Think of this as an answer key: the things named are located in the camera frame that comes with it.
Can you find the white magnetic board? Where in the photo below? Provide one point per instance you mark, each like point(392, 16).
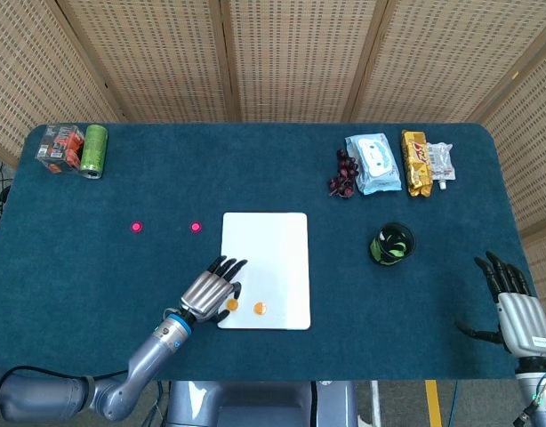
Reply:
point(273, 258)

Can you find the blue felt table cloth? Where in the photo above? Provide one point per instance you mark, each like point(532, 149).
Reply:
point(122, 276)

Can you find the yellow snack package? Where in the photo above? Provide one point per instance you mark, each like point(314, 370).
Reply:
point(416, 164)

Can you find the bunch of dark grapes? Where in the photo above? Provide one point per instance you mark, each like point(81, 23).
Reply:
point(344, 175)

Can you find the woven bamboo folding screen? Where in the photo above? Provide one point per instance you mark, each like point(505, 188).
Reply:
point(295, 58)

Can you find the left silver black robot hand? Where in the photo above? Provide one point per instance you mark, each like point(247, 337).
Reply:
point(206, 293)

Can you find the round red magnet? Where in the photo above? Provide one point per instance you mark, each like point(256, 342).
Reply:
point(136, 226)
point(195, 227)

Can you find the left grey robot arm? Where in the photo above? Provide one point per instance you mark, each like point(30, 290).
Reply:
point(153, 351)

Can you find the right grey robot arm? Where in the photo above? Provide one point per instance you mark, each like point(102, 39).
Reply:
point(537, 382)

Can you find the clear pouch with white cap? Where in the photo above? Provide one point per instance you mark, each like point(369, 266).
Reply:
point(441, 162)

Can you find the green drink can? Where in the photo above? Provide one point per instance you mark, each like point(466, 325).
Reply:
point(94, 149)

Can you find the light blue wet wipes pack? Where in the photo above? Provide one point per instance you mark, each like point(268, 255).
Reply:
point(375, 162)

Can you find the white table leg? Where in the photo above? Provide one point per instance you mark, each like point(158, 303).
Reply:
point(375, 405)

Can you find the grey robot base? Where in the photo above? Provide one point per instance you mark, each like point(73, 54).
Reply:
point(255, 405)

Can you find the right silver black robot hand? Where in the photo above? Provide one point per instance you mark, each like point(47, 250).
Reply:
point(524, 320)

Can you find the black mesh pen holder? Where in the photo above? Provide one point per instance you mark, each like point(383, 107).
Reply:
point(410, 254)

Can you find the clear box with red items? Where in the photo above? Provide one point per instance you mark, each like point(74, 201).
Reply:
point(59, 147)

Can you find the round yellow magnet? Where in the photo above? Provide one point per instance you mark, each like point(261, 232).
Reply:
point(232, 304)
point(259, 308)

